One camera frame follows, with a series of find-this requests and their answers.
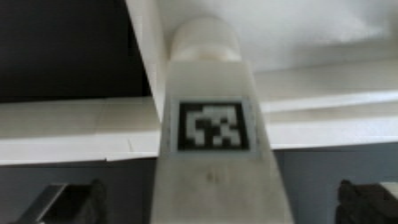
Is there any white U-shaped obstacle fence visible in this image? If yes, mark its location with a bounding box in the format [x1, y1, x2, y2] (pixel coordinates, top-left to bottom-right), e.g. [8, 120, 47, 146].
[0, 90, 398, 166]

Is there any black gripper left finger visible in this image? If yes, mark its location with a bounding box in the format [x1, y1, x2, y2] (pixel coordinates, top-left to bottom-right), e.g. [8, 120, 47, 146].
[17, 179, 109, 224]

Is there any white square tabletop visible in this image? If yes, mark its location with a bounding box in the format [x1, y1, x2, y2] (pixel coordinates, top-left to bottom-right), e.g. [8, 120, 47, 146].
[127, 0, 398, 122]

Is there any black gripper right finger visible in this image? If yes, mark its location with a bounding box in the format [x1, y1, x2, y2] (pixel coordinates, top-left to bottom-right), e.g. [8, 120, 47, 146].
[335, 180, 398, 224]

